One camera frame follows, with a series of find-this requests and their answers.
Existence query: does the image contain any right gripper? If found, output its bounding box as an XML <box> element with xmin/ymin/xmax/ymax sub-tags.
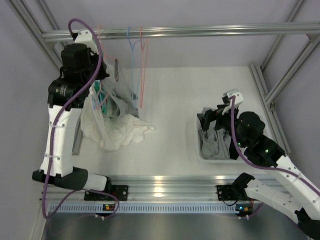
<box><xmin>197</xmin><ymin>104</ymin><xmax>248</xmax><ymax>149</ymax></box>

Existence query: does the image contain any grey garment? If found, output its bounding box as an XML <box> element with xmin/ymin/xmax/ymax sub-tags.
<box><xmin>197</xmin><ymin>121</ymin><xmax>230</xmax><ymax>161</ymax></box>

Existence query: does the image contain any light blue wire hanger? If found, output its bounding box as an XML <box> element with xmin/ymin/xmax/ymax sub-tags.
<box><xmin>126</xmin><ymin>26</ymin><xmax>140</xmax><ymax>108</ymax></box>

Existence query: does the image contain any pink wire hanger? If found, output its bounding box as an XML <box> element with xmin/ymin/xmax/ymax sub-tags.
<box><xmin>139</xmin><ymin>26</ymin><xmax>149</xmax><ymax>108</ymax></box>
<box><xmin>97</xmin><ymin>24</ymin><xmax>118</xmax><ymax>63</ymax></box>

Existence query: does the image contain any black tank top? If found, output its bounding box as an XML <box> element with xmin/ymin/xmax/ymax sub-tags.
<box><xmin>223</xmin><ymin>131</ymin><xmax>239</xmax><ymax>160</ymax></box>

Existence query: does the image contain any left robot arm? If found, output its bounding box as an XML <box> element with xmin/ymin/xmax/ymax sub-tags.
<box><xmin>32</xmin><ymin>43</ymin><xmax>113</xmax><ymax>200</ymax></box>

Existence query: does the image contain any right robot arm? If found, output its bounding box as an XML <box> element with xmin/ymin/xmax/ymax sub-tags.
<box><xmin>197</xmin><ymin>105</ymin><xmax>320</xmax><ymax>240</ymax></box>

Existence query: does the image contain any bundle of coloured hangers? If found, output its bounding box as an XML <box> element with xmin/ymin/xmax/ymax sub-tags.
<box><xmin>89</xmin><ymin>80</ymin><xmax>112</xmax><ymax>118</ymax></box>

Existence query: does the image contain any white plastic basket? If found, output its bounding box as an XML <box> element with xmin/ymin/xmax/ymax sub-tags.
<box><xmin>194</xmin><ymin>111</ymin><xmax>266</xmax><ymax>165</ymax></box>

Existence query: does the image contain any white garment pile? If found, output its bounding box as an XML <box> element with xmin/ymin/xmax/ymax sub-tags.
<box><xmin>80</xmin><ymin>93</ymin><xmax>155</xmax><ymax>151</ymax></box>

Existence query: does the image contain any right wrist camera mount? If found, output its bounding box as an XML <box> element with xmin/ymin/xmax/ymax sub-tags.
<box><xmin>222</xmin><ymin>88</ymin><xmax>244</xmax><ymax>115</ymax></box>

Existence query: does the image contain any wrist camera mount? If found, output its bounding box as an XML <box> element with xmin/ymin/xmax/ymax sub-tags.
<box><xmin>222</xmin><ymin>88</ymin><xmax>244</xmax><ymax>115</ymax></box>
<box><xmin>72</xmin><ymin>30</ymin><xmax>96</xmax><ymax>46</ymax></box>

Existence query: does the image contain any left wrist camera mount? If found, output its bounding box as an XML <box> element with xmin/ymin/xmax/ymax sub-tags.
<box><xmin>72</xmin><ymin>30</ymin><xmax>96</xmax><ymax>46</ymax></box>

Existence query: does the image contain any aluminium hanging rail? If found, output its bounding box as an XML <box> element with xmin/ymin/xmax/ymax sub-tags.
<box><xmin>41</xmin><ymin>21</ymin><xmax>320</xmax><ymax>42</ymax></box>

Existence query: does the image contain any right aluminium frame post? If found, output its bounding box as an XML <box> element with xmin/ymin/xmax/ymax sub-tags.
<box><xmin>248</xmin><ymin>0</ymin><xmax>320</xmax><ymax>152</ymax></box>

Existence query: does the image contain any aluminium frame post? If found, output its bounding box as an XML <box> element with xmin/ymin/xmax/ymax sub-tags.
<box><xmin>5</xmin><ymin>0</ymin><xmax>71</xmax><ymax>71</ymax></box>
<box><xmin>248</xmin><ymin>0</ymin><xmax>320</xmax><ymax>152</ymax></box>

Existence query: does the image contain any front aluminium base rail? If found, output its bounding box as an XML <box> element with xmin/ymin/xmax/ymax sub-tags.
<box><xmin>46</xmin><ymin>174</ymin><xmax>291</xmax><ymax>203</ymax></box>

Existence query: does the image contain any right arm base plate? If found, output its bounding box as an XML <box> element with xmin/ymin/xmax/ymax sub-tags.
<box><xmin>216</xmin><ymin>184</ymin><xmax>249</xmax><ymax>201</ymax></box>

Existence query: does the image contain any left aluminium frame post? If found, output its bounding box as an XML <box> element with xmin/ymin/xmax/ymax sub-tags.
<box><xmin>5</xmin><ymin>0</ymin><xmax>71</xmax><ymax>71</ymax></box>

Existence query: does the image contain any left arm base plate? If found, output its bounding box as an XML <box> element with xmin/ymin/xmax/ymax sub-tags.
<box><xmin>83</xmin><ymin>184</ymin><xmax>129</xmax><ymax>202</ymax></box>

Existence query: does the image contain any perforated cable duct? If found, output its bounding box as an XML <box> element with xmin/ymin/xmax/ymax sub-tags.
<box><xmin>48</xmin><ymin>203</ymin><xmax>250</xmax><ymax>214</ymax></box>

